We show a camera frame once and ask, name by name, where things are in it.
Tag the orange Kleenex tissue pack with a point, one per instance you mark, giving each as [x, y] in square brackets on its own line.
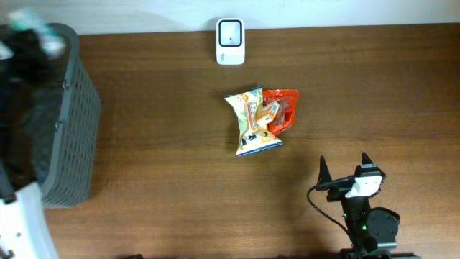
[268, 114]

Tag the yellow snack bag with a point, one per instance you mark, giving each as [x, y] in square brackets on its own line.
[253, 138]

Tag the red candy packet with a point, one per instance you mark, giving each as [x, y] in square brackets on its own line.
[285, 118]

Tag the grey plastic mesh basket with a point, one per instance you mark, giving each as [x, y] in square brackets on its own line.
[63, 128]

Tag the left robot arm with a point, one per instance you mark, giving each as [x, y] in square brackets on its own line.
[24, 231]

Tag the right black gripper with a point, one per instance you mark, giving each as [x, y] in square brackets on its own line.
[341, 183]

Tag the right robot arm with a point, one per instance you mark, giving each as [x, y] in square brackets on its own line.
[372, 231]

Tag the green Kleenex tissue pack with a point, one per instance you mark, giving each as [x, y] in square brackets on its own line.
[23, 20]

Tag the white barcode scanner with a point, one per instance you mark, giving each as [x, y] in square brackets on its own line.
[230, 41]

